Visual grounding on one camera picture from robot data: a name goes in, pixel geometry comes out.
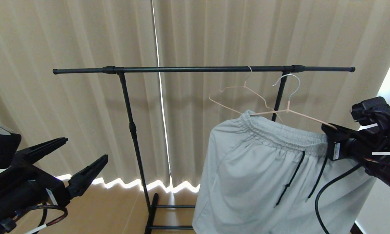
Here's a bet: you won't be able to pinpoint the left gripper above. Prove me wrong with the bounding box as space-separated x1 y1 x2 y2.
0 137 109 216

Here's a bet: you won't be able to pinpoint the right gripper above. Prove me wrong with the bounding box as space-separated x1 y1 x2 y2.
328 132 374 162

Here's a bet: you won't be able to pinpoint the pink clothes hanger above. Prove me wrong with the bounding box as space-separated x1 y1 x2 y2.
209 66 284 123
249 74 338 130

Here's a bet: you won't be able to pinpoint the pale grey shorts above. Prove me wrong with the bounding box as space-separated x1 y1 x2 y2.
192 110 377 234

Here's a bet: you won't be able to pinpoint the black clothes rack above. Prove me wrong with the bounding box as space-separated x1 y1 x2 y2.
53 65 356 234

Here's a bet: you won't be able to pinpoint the beige curtain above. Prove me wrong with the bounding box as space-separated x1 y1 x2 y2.
0 0 390 190

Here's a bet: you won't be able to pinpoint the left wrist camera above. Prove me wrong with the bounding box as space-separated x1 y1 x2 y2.
0 123 22 170

